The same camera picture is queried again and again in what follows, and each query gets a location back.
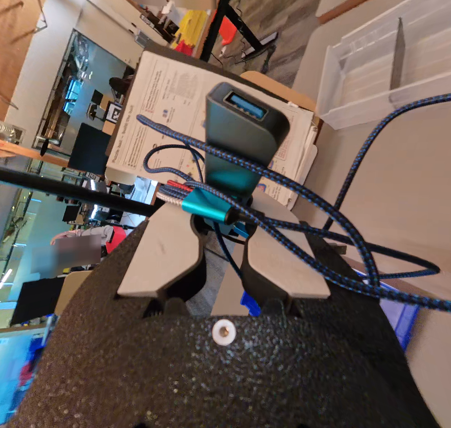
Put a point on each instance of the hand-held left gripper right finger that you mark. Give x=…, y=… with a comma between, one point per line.
x=278, y=269

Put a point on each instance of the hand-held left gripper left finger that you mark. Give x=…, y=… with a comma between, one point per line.
x=158, y=252

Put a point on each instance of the large blue plastic bin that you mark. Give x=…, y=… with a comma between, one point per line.
x=401, y=315

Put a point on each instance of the slim grey USB hub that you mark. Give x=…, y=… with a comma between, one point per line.
x=239, y=132

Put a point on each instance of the clear plastic bin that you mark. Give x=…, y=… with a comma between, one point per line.
x=370, y=83

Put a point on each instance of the black pole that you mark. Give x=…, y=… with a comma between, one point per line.
x=70, y=191

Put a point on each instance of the printed instruction sheet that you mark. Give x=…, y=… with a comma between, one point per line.
x=158, y=93

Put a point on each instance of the black desk frame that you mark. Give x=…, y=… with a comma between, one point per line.
x=221, y=9

